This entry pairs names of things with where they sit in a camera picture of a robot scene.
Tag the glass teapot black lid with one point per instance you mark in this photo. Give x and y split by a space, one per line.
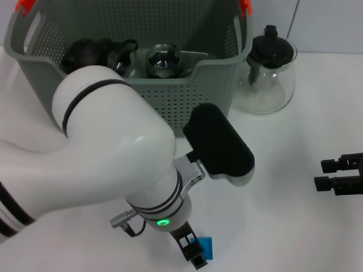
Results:
272 48

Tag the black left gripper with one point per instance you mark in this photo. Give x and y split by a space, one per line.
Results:
181 231

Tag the dark clay teapot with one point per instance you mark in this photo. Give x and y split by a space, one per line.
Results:
82 54

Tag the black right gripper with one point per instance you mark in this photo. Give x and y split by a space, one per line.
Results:
361 170

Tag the grey-green perforated storage bin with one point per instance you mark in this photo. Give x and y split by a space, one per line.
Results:
198 28

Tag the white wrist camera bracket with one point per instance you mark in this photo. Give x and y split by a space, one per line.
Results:
193 170

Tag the blue square toy brick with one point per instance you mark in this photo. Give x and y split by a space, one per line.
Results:
206 246

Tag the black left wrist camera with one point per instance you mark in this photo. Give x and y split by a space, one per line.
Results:
218 141

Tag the glass teacup black sleeve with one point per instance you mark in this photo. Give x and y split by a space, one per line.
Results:
124 62
164 61

